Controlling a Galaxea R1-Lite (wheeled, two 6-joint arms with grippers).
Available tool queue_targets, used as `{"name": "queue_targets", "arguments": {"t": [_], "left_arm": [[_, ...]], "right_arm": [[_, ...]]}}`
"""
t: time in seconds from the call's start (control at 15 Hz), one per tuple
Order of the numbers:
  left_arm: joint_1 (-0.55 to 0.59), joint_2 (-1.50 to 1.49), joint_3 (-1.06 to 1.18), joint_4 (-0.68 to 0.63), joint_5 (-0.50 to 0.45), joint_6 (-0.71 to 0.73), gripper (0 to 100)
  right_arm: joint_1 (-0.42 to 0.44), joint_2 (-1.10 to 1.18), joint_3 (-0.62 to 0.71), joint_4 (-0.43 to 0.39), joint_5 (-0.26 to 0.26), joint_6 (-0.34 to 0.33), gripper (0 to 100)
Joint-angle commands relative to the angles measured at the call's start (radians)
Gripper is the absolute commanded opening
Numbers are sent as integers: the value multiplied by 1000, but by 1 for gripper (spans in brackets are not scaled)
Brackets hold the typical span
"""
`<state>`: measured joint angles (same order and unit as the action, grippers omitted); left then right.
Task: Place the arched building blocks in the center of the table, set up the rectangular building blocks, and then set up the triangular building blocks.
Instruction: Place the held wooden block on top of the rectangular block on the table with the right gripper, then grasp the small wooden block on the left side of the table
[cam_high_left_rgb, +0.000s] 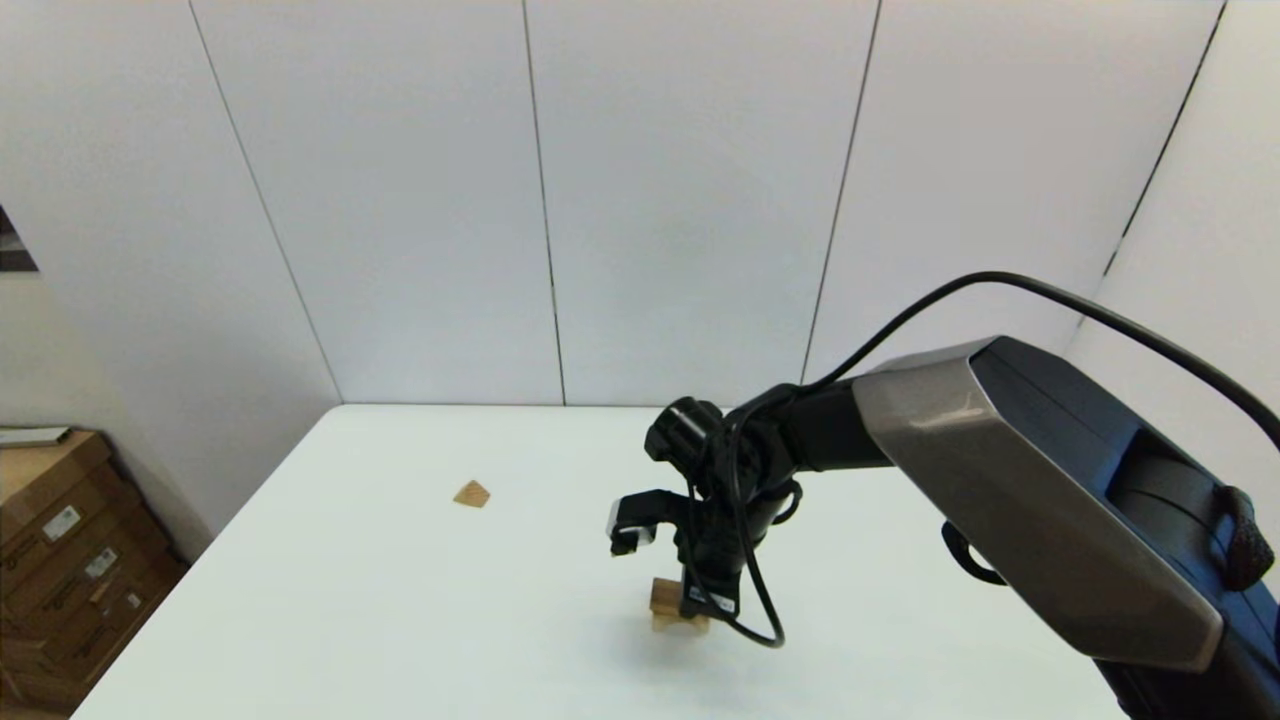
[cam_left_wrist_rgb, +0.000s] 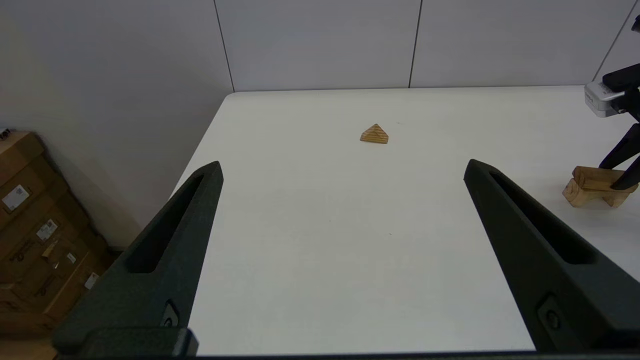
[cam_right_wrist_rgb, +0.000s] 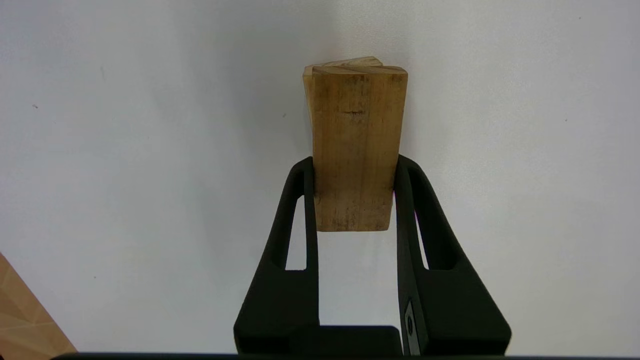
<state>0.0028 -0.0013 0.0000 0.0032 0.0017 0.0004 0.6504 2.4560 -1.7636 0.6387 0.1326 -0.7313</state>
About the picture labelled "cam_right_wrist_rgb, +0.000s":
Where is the arched wooden building block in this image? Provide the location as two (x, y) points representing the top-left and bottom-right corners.
(303, 56), (385, 76)

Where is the rectangular wooden building block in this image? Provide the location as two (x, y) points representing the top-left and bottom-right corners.
(302, 65), (408, 232)

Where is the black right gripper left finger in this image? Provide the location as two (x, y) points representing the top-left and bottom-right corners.
(233, 156), (321, 353)

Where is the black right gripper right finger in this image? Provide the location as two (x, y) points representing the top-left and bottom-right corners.
(393, 154), (512, 357)

